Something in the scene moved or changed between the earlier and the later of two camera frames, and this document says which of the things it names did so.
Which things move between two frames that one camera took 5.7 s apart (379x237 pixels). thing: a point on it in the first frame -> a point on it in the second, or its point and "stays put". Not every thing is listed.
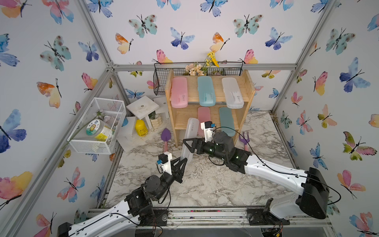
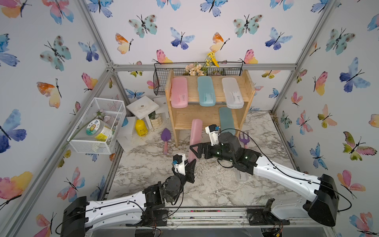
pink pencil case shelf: (204, 115) -> (196, 138)
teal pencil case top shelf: (206, 91) stays put
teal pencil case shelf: (227, 121) stays put
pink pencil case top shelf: (179, 95) stays put
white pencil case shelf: (191, 132) -> (241, 176)
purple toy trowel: (166, 136) stays put
